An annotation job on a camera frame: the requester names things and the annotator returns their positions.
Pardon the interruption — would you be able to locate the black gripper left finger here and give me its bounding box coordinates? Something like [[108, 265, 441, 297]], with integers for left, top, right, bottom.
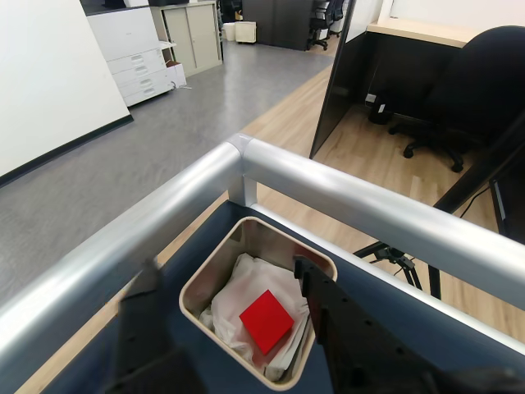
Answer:
[[107, 257, 199, 394]]

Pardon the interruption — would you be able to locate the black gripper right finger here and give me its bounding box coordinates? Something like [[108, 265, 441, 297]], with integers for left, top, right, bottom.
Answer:
[[292, 254, 525, 394]]

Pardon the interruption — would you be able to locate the red cube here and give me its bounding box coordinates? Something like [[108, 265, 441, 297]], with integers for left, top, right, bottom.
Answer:
[[239, 289, 295, 356]]

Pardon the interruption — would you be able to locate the beige metal box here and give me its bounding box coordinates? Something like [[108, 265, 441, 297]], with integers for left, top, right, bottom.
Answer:
[[178, 217, 338, 391]]

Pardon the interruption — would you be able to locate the small white cardboard box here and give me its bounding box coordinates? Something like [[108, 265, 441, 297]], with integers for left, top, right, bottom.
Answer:
[[164, 60, 188, 89]]

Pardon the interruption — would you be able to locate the black tripod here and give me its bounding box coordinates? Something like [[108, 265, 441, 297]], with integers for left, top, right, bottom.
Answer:
[[353, 241, 443, 300]]

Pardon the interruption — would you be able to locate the white crumpled paper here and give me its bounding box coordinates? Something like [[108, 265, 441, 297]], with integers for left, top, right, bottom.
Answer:
[[199, 252, 313, 381]]

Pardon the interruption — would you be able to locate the black flat panel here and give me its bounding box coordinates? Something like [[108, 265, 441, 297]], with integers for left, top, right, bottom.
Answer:
[[487, 163, 525, 243]]

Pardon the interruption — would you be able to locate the silver tube corner connector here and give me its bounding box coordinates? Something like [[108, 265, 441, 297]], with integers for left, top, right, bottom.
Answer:
[[223, 132, 258, 166]]

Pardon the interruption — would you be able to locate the black metal bar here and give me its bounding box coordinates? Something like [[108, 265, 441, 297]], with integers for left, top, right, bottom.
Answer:
[[433, 118, 525, 214]]

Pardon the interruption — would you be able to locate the black waste bin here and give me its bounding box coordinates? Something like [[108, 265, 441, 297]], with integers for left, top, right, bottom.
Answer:
[[367, 100, 395, 126]]

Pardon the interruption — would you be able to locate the white office printer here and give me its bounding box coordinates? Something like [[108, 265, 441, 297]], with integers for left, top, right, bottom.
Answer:
[[85, 6, 170, 108]]

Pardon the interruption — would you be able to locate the black desk with wooden top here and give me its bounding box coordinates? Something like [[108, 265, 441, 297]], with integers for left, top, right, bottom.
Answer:
[[309, 0, 483, 160]]

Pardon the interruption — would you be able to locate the beige sliding-door cabinet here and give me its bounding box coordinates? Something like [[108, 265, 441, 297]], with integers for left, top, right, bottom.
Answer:
[[149, 1, 225, 78]]

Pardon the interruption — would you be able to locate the large white bin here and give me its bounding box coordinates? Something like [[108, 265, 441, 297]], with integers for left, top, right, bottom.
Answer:
[[234, 20, 258, 44]]

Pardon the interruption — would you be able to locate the black mesh office chair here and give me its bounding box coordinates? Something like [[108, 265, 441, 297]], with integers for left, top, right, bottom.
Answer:
[[306, 0, 344, 51]]

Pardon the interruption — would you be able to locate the dark storage cabinet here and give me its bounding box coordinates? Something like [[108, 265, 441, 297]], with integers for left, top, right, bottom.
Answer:
[[241, 0, 319, 52]]

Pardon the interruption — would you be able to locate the silver aluminium frame tube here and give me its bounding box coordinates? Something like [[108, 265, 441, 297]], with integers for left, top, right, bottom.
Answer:
[[240, 137, 525, 288], [0, 137, 247, 358]]

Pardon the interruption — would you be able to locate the silver aluminium frame post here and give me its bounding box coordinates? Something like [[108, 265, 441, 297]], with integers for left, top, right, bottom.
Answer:
[[227, 173, 258, 208]]

